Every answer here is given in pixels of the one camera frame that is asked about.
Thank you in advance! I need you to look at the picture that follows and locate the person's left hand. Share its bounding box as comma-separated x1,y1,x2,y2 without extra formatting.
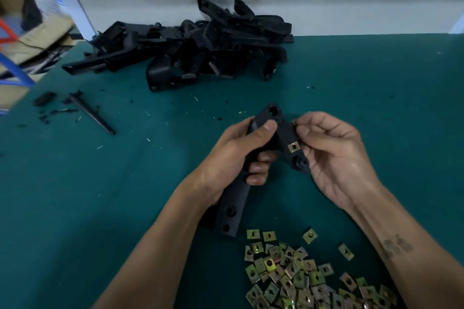
188,118,281,206

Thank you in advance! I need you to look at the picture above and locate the green table cloth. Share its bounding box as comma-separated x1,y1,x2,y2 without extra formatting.
0,33,464,309

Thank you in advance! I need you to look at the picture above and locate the brown cardboard piece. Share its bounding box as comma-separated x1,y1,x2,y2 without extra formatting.
0,15,77,111

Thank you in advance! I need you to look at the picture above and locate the black bag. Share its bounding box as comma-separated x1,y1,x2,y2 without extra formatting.
20,0,43,32

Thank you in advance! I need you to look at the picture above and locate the thin black plastic strip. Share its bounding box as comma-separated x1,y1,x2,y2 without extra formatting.
64,90,117,136

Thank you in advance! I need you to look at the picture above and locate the pile of black plastic brackets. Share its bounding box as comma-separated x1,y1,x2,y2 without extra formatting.
61,0,294,93

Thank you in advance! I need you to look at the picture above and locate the black plastic bracket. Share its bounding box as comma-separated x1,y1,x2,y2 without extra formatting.
212,104,311,238

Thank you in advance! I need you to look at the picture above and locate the pile of brass clip nuts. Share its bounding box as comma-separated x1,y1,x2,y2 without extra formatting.
243,227,400,309

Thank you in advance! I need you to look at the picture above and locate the person's right hand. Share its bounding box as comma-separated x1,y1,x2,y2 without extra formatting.
293,111,383,212

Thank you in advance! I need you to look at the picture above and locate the person's right forearm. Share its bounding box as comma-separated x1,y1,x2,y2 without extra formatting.
349,183,464,309

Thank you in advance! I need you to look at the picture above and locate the blue metal frame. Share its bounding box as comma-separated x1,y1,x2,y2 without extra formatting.
0,19,36,90

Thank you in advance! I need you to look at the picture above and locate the person's left forearm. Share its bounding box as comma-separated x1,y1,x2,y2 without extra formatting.
93,178,211,309

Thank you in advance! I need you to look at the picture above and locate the white metal rack frame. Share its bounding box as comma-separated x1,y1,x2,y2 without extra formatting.
448,14,464,35

